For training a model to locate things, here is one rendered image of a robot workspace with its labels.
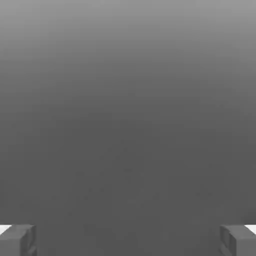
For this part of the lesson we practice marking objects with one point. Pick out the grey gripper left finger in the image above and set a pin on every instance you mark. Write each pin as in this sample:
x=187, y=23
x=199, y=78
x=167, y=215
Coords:
x=16, y=242

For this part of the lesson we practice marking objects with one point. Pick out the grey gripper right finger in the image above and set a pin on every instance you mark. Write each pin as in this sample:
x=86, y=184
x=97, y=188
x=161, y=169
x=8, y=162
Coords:
x=240, y=242

